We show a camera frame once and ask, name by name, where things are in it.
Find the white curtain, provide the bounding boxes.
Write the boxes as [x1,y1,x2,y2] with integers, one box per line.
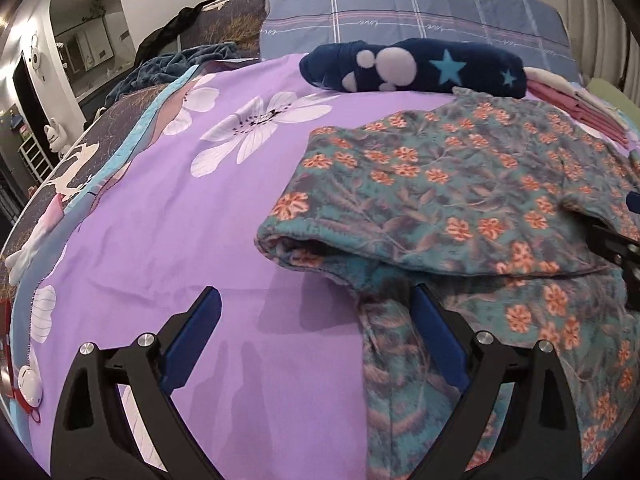
[563,0,639,102]

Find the teal floral garment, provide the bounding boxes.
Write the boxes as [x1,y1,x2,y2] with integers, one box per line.
[255,89,639,479]

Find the navy star fleece garment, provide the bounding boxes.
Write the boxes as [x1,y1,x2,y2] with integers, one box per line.
[299,38,527,99]

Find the purple floral bed sheet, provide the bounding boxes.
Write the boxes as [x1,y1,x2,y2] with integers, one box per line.
[0,52,640,480]

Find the white bear figurine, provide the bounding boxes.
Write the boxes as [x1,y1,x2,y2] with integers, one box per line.
[44,117,70,156]

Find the dark teal knit blanket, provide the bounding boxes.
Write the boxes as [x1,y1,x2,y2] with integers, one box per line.
[103,42,240,108]

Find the folded red and cream clothes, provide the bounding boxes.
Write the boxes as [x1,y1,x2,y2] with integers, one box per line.
[524,67,632,150]

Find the blue plaid quilt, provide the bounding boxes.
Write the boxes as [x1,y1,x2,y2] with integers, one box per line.
[259,0,580,82]

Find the white shelf unit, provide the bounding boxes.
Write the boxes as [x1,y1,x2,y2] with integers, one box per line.
[18,133,54,184]

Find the dark patterned pillow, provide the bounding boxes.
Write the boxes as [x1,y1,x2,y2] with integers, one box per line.
[179,0,267,58]

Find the black bag strap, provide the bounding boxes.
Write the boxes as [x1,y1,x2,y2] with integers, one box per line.
[134,0,217,64]

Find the green pillow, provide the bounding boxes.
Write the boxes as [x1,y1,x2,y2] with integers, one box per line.
[587,78,640,128]

